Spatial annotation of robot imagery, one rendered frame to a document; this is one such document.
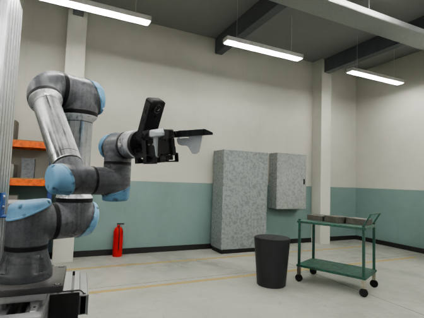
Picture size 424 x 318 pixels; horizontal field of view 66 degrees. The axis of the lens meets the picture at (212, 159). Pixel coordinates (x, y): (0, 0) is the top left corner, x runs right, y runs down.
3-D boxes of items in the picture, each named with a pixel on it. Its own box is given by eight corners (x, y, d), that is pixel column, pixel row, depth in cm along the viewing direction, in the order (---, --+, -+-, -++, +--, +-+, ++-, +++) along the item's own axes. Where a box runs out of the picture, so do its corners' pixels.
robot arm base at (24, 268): (0, 272, 102) (3, 240, 102) (54, 268, 107) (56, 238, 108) (-12, 287, 88) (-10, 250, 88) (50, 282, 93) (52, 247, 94)
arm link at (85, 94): (40, 237, 107) (52, 75, 110) (84, 233, 118) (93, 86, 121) (55, 243, 98) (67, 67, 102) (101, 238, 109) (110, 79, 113)
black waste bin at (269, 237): (246, 281, 443) (247, 235, 447) (274, 277, 463) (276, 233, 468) (266, 292, 400) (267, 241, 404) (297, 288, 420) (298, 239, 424)
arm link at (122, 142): (140, 130, 91) (114, 130, 85) (150, 129, 88) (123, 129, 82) (142, 158, 91) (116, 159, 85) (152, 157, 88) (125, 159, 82)
